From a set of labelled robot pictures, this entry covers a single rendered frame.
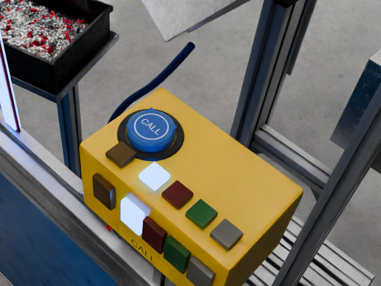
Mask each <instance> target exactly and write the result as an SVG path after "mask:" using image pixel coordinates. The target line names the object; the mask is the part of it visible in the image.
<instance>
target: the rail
mask: <svg viewBox="0 0 381 286"><path fill-rule="evenodd" d="M0 112H1V113H0V173H1V174H2V175H3V176H4V177H6V178H7V179H8V180H9V181H10V182H11V183H12V184H13V185H14V186H15V187H16V188H17V189H18V190H19V191H20V192H21V193H22V194H23V195H24V196H25V197H27V198H28V199H29V200H30V201H31V202H32V203H33V204H34V205H35V206H36V207H38V209H39V210H41V211H42V213H43V214H45V215H46V216H47V217H48V218H49V219H50V220H51V221H52V222H53V223H54V224H55V225H56V226H57V227H58V228H60V229H61V230H62V231H63V232H64V233H65V234H66V235H67V236H68V237H69V238H70V239H71V240H72V241H73V242H74V243H75V244H76V245H77V246H78V247H79V248H81V249H82V250H83V251H84V252H85V253H86V254H87V255H88V256H89V257H90V258H91V259H92V260H93V261H94V262H95V263H96V264H97V265H98V266H99V267H100V268H102V269H103V270H104V271H105V272H106V273H107V274H108V275H109V276H110V277H111V278H112V279H113V280H114V281H115V282H116V283H117V284H118V285H119V286H158V285H156V284H155V283H154V282H153V271H154V265H153V264H151V263H150V262H149V261H148V260H147V259H146V258H145V257H144V256H143V255H142V254H140V253H139V252H138V251H137V250H136V249H135V248H134V247H133V246H132V245H131V244H129V243H128V242H127V241H126V240H125V239H122V240H119V238H118V237H117V236H116V235H115V234H114V233H113V232H109V230H108V229H107V228H106V227H105V226H104V225H103V224H102V223H101V222H100V221H99V220H98V218H97V217H96V216H95V215H94V214H93V213H92V212H91V211H90V210H89V209H88V208H87V207H86V206H87V205H86V204H85V202H84V200H83V199H82V198H81V197H80V196H79V195H78V193H79V192H80V191H83V184H82V180H81V179H80V178H79V177H78V176H76V175H75V174H74V173H73V172H72V171H71V170H70V169H68V168H67V167H66V166H65V165H64V164H63V163H62V162H61V161H60V160H58V159H57V158H56V157H55V156H54V155H53V154H52V153H51V152H49V151H48V150H47V149H46V148H44V147H43V146H42V144H40V143H39V142H38V141H37V140H35V139H34V138H33V137H32V136H31V135H30V134H29V133H28V132H26V131H25V130H24V129H23V128H22V127H20V132H19V133H18V132H17V131H15V130H14V129H13V128H12V127H10V126H9V125H8V124H7V123H6V122H5V118H4V115H3V111H2V110H1V109H0Z"/></svg>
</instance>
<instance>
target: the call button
mask: <svg viewBox="0 0 381 286"><path fill-rule="evenodd" d="M126 127H127V133H126V135H127V139H128V141H129V143H130V144H131V146H132V147H134V148H135V149H137V150H139V151H141V152H144V153H159V152H162V151H164V150H166V149H168V148H169V147H170V146H171V145H172V144H173V141H174V139H175V132H176V128H177V126H176V125H175V123H174V122H173V120H172V119H171V118H170V117H169V116H168V115H166V114H165V113H162V112H159V111H156V110H154V109H153V108H152V107H150V108H149V109H148V110H145V111H141V112H138V113H136V114H135V115H133V116H132V117H131V118H130V119H129V121H128V124H127V125H126Z"/></svg>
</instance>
